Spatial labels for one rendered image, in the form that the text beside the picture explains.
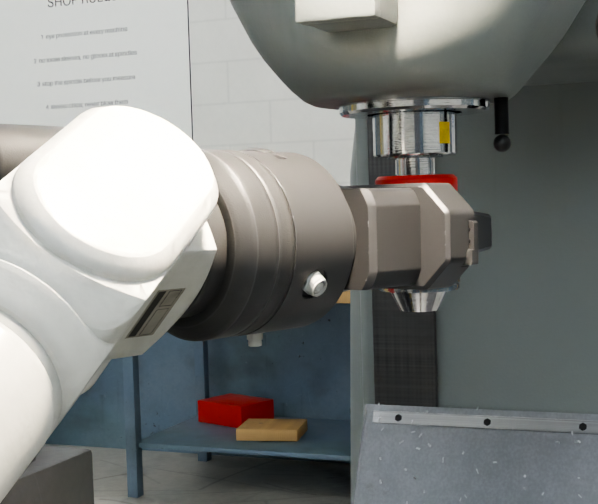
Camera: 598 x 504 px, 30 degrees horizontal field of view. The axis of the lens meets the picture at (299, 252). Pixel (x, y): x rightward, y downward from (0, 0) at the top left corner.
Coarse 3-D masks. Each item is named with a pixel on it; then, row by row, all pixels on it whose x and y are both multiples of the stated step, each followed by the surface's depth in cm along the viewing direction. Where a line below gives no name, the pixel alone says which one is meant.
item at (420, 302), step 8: (400, 296) 63; (408, 296) 62; (416, 296) 62; (424, 296) 62; (432, 296) 62; (440, 296) 63; (400, 304) 63; (408, 304) 63; (416, 304) 63; (424, 304) 63; (432, 304) 63; (440, 304) 63
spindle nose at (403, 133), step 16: (400, 112) 61; (416, 112) 61; (432, 112) 61; (448, 112) 62; (384, 128) 62; (400, 128) 61; (416, 128) 61; (432, 128) 61; (384, 144) 62; (400, 144) 61; (416, 144) 61; (432, 144) 61; (448, 144) 62
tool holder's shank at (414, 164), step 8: (400, 160) 63; (408, 160) 62; (416, 160) 62; (424, 160) 62; (432, 160) 63; (400, 168) 63; (408, 168) 62; (416, 168) 62; (424, 168) 62; (432, 168) 63
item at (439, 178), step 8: (384, 176) 62; (392, 176) 62; (400, 176) 62; (408, 176) 61; (416, 176) 61; (424, 176) 61; (432, 176) 61; (440, 176) 62; (448, 176) 62; (376, 184) 63; (456, 184) 63
